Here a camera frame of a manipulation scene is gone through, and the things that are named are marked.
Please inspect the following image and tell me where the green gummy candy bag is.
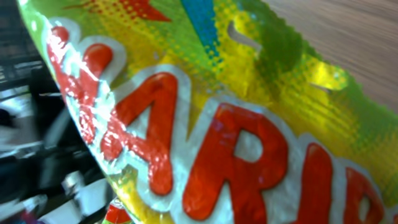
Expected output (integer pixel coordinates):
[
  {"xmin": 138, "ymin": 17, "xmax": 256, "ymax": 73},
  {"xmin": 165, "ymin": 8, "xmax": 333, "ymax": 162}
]
[{"xmin": 19, "ymin": 0, "xmax": 397, "ymax": 223}]

